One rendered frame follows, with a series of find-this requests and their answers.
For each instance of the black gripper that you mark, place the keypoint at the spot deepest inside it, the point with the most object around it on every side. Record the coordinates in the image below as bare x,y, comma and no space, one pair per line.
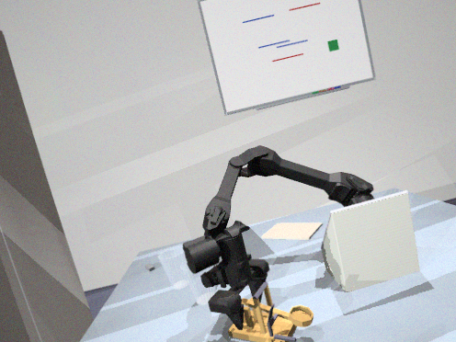
239,273

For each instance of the clear plastic cup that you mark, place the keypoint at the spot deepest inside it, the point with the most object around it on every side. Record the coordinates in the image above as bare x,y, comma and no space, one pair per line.
200,293
171,260

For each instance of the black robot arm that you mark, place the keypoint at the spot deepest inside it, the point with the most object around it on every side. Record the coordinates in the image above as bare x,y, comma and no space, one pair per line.
228,243

